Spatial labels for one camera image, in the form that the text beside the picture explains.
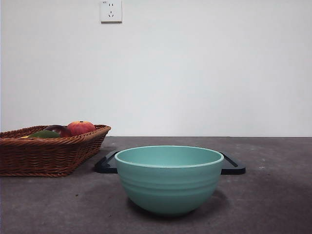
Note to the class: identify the dark purple plum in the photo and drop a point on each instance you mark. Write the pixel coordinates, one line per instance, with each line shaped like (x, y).
(57, 128)

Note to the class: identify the white wall socket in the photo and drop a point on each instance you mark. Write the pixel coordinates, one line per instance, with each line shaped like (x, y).
(111, 12)

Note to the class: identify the green avocado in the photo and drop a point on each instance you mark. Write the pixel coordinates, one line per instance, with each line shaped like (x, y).
(45, 134)

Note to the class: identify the red orange peach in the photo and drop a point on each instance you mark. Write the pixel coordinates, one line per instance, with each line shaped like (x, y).
(81, 128)

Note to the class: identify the teal ribbed bowl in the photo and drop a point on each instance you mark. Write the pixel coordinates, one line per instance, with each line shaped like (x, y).
(168, 187)

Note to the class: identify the brown wicker basket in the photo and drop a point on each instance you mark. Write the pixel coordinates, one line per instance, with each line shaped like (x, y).
(48, 156)

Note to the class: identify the black rectangular tray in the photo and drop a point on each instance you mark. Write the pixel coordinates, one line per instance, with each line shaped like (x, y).
(231, 167)

